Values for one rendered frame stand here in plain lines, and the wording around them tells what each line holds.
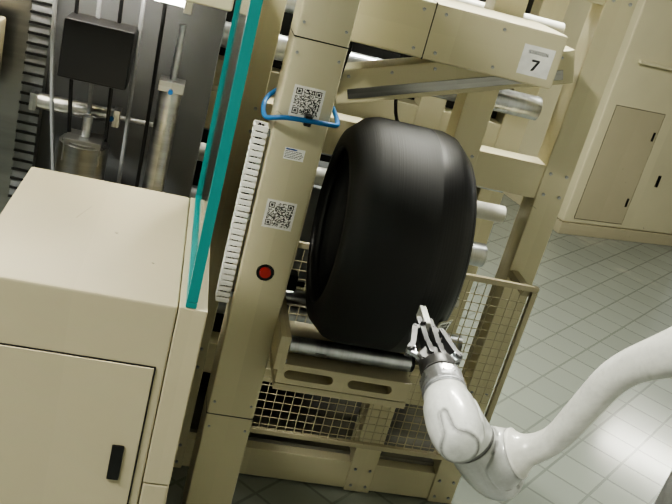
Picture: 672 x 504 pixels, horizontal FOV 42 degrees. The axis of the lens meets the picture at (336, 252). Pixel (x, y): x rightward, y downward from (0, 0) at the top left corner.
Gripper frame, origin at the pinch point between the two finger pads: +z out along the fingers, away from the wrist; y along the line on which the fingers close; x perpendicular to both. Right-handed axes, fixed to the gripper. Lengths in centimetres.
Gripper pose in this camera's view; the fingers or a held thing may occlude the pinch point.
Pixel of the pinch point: (423, 319)
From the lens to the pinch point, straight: 196.6
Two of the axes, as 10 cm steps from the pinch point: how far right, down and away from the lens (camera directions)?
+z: -0.8, -5.2, 8.5
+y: -9.6, -1.8, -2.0
